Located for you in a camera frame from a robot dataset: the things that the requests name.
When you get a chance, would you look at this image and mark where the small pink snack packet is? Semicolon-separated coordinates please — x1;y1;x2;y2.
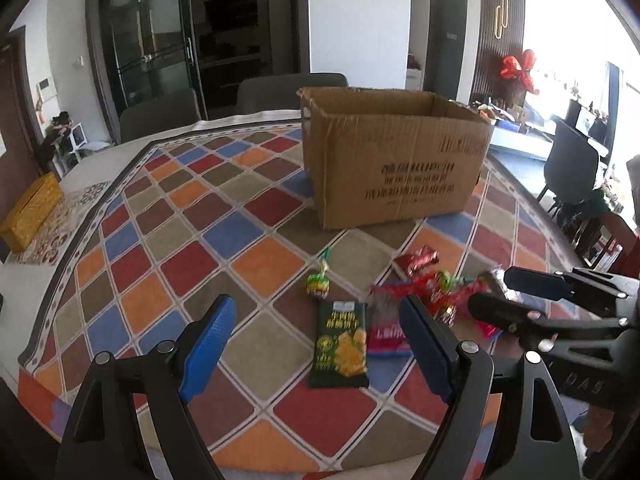
367;285;411;358

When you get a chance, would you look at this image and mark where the dark green chips packet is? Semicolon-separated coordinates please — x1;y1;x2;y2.
308;300;369;388

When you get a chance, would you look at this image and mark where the green lollipop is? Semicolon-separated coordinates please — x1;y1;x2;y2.
436;270;474;294
305;248;331;300

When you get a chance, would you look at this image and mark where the dark red candy packet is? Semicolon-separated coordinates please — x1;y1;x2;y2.
393;245;439;278

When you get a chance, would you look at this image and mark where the person right hand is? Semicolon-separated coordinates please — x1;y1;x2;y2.
584;405;626;453

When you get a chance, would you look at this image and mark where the red candy wrapper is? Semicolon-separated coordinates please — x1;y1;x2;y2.
412;271;489;327

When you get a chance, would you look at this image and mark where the wooden chair with red cloth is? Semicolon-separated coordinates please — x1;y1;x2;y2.
575;212;639;278

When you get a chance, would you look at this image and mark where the dark grey chair right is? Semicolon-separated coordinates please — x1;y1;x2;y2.
537;119;600;205

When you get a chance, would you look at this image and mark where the brown cardboard box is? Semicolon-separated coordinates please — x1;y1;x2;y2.
298;87;494;230

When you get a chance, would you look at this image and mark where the colourful checkered table mat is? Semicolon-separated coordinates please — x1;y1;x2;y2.
16;124;577;477

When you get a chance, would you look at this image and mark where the patterned placemat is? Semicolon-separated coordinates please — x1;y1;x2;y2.
6;181;111;266

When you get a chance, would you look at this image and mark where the red bow decoration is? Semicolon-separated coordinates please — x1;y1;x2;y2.
500;49;539;96

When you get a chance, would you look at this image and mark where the grey dining chair centre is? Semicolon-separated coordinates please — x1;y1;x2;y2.
236;73;348;115

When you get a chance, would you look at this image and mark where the grey dining chair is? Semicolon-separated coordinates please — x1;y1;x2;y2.
236;73;348;115
119;88;202;143

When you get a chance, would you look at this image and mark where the grey dining chair left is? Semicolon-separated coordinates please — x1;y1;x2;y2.
119;88;202;143

